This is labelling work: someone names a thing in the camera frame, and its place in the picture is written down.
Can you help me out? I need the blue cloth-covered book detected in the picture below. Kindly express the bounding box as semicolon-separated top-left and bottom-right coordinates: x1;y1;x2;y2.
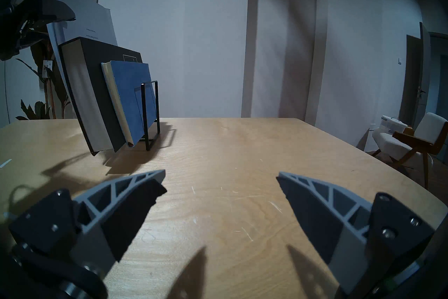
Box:
101;60;157;147

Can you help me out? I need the white wooden armchair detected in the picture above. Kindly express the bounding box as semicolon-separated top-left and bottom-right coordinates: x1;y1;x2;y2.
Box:
372;112;448;190

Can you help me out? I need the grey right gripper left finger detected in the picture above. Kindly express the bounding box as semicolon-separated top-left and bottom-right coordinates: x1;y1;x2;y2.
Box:
8;169;168;299

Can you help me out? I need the large white paperback book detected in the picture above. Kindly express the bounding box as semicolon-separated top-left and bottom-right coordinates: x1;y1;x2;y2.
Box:
47;0;119;120

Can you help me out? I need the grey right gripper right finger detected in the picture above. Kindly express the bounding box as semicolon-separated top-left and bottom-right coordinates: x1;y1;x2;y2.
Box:
276;171;436;299

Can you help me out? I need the dark door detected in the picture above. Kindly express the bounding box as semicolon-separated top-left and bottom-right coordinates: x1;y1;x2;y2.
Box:
399;22;448;127

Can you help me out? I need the black wire book stand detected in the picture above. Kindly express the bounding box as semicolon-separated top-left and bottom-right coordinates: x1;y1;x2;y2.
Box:
133;80;161;152

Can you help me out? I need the white plastic container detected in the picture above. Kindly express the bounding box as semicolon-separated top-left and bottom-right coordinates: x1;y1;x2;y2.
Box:
381;114;408;129

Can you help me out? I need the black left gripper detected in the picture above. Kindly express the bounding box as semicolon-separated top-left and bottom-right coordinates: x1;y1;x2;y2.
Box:
0;0;76;60

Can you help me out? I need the tall green potted plant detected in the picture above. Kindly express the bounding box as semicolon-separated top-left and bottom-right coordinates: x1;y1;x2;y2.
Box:
16;32;72;121

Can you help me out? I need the thick black hardcover book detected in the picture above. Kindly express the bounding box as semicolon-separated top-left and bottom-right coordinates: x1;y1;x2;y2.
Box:
58;37;146;156

